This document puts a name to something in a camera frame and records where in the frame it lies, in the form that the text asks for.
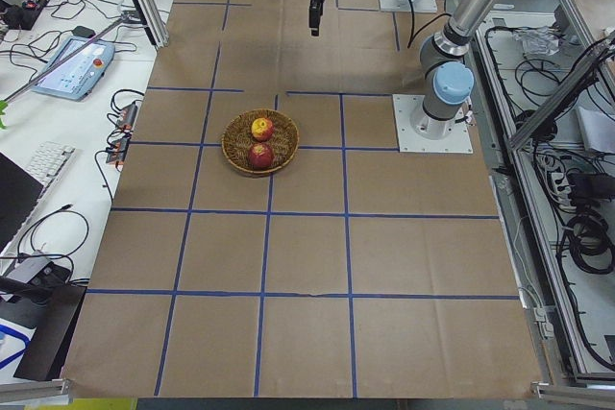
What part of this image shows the blue teach pendant tablet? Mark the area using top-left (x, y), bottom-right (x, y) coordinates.
top-left (32, 40), bottom-right (115, 101)

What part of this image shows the round wicker basket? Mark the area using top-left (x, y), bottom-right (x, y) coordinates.
top-left (221, 109), bottom-right (299, 177)

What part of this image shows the black laptop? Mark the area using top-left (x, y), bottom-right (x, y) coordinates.
top-left (0, 154), bottom-right (43, 250)

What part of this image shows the yellow-red apple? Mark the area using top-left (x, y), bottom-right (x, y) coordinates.
top-left (251, 117), bottom-right (275, 142)

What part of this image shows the dark red apple in basket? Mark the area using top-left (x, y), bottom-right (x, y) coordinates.
top-left (248, 142), bottom-right (275, 170)

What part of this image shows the orange black usb hub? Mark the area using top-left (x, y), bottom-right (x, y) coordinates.
top-left (115, 103), bottom-right (138, 131)
top-left (106, 136), bottom-right (130, 167)

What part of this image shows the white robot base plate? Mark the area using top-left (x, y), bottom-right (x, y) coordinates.
top-left (392, 94), bottom-right (473, 155)

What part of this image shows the white keyboard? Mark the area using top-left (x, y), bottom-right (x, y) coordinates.
top-left (25, 141), bottom-right (76, 200)

